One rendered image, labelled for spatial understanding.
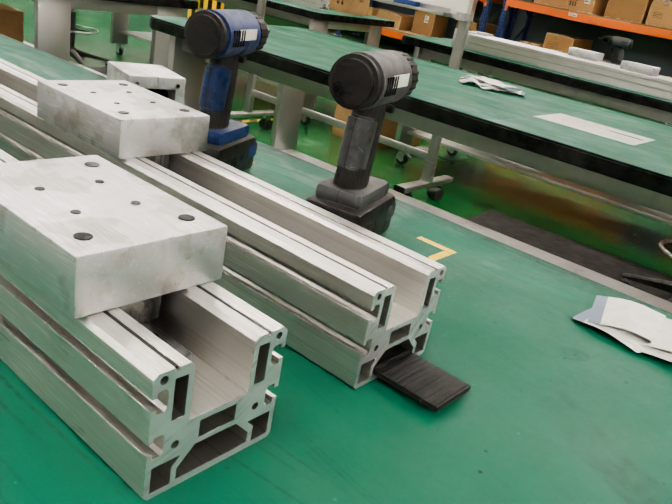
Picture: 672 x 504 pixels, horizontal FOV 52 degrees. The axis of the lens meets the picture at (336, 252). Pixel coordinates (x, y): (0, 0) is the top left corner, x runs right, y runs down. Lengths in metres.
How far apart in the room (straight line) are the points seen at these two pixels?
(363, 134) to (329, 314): 0.29
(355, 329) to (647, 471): 0.24
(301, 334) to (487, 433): 0.16
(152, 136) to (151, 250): 0.31
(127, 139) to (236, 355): 0.33
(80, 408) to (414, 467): 0.22
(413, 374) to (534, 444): 0.10
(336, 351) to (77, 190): 0.22
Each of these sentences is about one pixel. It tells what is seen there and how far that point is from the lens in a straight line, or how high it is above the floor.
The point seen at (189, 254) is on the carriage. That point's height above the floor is 0.89.
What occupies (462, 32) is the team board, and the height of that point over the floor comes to 0.89.
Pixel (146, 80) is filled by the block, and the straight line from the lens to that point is 1.09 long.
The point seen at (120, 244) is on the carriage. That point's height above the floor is 0.90.
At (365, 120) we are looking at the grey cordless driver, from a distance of 0.76.
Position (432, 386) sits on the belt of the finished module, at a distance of 0.55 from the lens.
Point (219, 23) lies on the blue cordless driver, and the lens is 0.89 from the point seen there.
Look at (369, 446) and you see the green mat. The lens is 0.49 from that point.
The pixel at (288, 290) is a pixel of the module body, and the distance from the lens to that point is 0.55.
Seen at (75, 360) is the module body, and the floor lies 0.83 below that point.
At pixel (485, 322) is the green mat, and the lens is 0.70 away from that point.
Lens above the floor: 1.07
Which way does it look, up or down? 22 degrees down
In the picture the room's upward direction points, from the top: 11 degrees clockwise
